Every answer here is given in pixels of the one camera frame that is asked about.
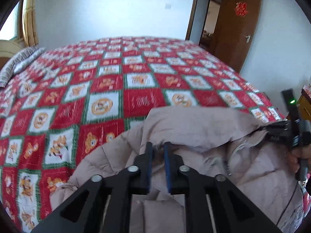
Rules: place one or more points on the light pink puffer jacket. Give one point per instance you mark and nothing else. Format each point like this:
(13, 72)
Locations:
(211, 140)

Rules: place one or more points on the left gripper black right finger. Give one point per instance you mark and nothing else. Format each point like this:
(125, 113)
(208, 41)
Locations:
(212, 204)

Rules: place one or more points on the red double happiness decoration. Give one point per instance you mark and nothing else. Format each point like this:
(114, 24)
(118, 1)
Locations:
(241, 9)

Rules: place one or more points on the striped grey pillow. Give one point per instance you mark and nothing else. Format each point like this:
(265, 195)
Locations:
(19, 62)

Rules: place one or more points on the red patterned bed quilt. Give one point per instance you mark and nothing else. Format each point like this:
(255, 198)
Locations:
(73, 99)

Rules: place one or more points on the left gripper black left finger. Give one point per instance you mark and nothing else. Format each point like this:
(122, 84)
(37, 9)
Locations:
(102, 204)

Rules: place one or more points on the brown wooden door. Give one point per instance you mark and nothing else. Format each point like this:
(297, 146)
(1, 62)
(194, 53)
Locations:
(229, 42)

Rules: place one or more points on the yellow right curtain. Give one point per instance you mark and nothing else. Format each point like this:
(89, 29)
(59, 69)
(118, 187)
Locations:
(29, 28)

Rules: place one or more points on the cream and brown headboard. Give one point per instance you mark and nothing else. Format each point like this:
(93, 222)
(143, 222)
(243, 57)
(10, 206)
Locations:
(7, 50)

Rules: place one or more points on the silver door handle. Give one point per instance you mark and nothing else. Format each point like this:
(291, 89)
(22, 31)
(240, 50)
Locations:
(248, 38)

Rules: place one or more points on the window with grey frame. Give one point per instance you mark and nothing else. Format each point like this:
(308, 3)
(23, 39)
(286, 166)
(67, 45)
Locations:
(12, 28)

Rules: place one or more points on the brown wooden cabinet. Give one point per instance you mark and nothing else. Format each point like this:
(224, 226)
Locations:
(304, 103)

